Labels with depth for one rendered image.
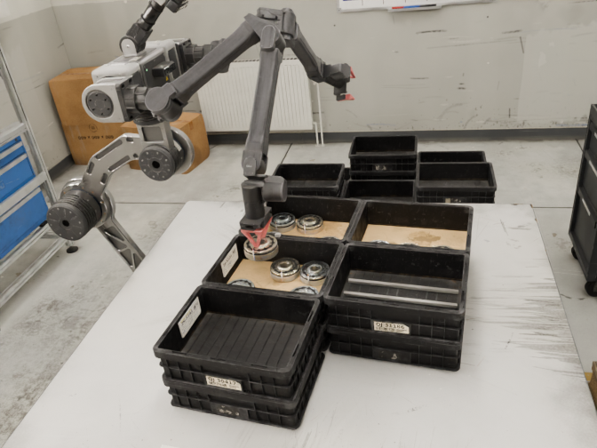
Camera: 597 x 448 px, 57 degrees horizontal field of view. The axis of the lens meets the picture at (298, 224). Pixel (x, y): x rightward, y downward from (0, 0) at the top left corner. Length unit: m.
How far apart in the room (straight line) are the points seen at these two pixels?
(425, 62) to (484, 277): 2.90
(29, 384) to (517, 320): 2.31
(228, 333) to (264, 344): 0.13
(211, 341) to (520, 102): 3.73
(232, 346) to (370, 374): 0.42
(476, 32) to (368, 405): 3.56
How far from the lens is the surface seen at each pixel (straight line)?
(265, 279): 1.89
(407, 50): 4.71
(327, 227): 2.13
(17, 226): 3.68
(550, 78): 4.87
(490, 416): 1.63
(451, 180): 3.19
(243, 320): 1.74
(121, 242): 2.62
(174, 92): 1.70
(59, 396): 1.91
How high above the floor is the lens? 1.94
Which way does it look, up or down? 31 degrees down
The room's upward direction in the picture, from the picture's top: 7 degrees counter-clockwise
